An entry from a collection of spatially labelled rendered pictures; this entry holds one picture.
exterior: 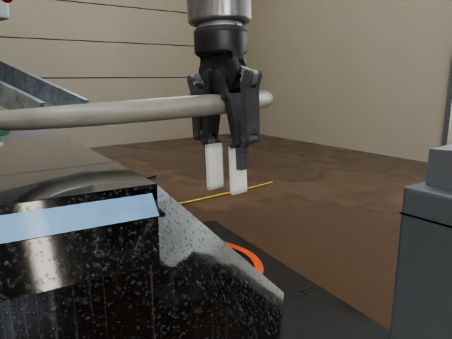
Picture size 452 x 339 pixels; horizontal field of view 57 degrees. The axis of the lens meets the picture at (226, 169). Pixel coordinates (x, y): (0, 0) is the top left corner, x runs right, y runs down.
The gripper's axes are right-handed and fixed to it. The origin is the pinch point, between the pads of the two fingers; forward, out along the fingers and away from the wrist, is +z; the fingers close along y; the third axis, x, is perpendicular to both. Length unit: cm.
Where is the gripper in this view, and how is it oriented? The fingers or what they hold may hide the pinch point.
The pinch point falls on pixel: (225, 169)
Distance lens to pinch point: 62.2
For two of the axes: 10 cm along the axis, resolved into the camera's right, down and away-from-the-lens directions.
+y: -6.8, -1.0, 7.2
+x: -7.3, 1.5, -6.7
